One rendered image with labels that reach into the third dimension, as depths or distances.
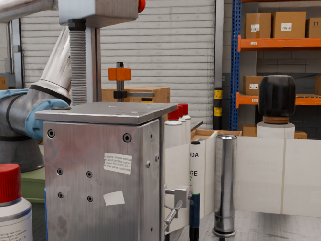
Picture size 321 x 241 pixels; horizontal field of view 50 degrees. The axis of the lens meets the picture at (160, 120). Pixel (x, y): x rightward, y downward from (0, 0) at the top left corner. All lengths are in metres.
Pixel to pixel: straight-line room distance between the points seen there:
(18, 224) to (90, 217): 0.08
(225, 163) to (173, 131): 0.37
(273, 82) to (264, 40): 3.69
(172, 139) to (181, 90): 4.19
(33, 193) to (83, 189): 0.69
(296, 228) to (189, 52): 4.52
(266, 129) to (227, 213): 0.24
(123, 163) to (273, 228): 0.48
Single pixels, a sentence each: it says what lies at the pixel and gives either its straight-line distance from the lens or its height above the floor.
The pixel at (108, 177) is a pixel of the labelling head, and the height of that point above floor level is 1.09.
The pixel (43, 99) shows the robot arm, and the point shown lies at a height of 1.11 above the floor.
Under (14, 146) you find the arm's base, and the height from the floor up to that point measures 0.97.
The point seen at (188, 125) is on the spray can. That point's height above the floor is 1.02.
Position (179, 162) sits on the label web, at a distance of 0.58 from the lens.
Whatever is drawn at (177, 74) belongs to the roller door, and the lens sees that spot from 5.15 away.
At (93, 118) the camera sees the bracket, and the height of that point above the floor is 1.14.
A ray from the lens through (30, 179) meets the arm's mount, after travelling 1.02.
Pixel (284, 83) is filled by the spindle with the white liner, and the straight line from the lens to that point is 0.81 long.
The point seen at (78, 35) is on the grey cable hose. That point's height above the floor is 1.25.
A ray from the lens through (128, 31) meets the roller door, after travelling 5.29.
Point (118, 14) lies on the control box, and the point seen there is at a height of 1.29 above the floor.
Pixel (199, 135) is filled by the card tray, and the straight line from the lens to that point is 1.97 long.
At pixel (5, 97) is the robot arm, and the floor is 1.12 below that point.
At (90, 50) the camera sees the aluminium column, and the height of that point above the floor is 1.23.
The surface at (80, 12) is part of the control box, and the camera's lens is 0.71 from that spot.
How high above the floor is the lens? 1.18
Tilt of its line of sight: 8 degrees down
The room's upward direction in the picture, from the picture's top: straight up
